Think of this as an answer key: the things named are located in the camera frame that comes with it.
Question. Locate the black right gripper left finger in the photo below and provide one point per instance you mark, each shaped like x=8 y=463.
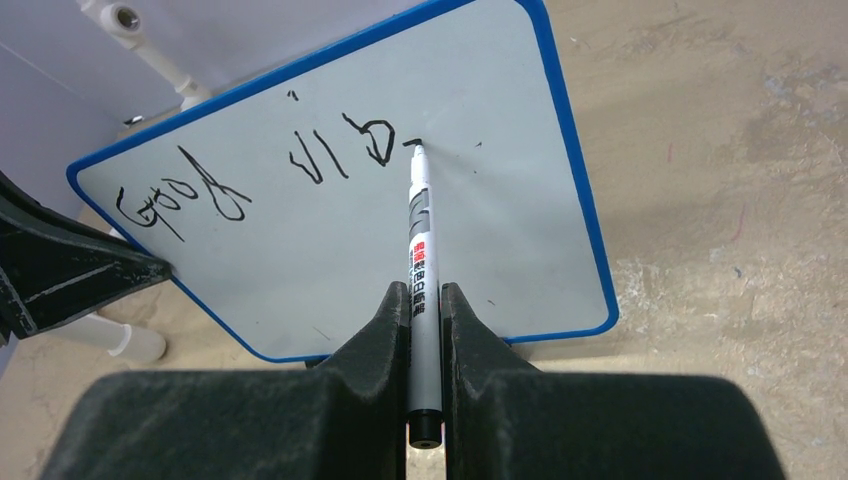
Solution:
x=341 y=419

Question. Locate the blue framed whiteboard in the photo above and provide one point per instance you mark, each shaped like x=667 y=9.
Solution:
x=282 y=204

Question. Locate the white marker pen black cap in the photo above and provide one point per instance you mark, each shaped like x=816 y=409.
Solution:
x=424 y=397

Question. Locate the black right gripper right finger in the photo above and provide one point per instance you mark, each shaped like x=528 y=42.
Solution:
x=506 y=419

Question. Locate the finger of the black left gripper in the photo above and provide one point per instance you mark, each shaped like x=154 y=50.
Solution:
x=55 y=270

